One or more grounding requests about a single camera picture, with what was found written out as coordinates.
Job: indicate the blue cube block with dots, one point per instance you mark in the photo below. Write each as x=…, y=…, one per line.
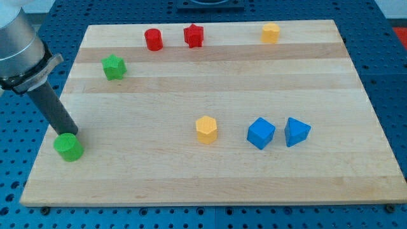
x=260, y=133

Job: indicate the green star block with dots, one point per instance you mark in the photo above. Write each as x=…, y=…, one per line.
x=114, y=67

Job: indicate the wooden board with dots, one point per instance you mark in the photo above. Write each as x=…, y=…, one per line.
x=139, y=133

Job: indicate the red star block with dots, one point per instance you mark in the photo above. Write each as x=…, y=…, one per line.
x=194, y=35

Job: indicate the yellow heart block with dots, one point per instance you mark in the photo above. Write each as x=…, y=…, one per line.
x=270, y=33

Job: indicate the blue triangle block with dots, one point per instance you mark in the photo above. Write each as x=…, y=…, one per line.
x=296, y=131

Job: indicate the green cylinder block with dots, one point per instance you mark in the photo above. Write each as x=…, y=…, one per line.
x=68, y=147

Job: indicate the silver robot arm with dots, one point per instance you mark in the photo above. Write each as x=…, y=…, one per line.
x=26, y=61

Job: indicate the yellow hexagon block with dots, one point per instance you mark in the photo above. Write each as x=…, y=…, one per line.
x=206, y=128

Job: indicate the red cylinder block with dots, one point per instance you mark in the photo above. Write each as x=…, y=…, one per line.
x=153, y=39

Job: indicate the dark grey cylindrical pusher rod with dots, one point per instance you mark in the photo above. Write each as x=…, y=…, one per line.
x=50, y=106

